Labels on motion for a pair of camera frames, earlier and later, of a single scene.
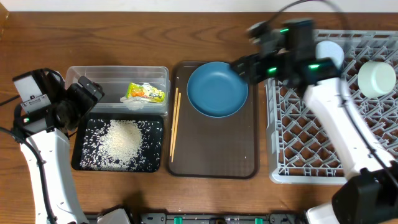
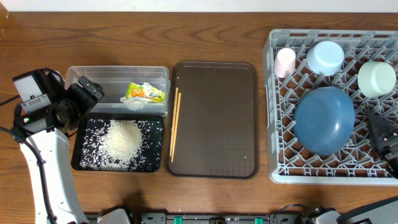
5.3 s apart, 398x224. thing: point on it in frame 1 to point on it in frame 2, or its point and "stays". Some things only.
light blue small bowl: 329,49 stays
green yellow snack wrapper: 145,91 stays
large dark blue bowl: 216,90 to 324,120
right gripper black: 249,68 to 382,145
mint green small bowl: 376,79 stays
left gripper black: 88,102 stays
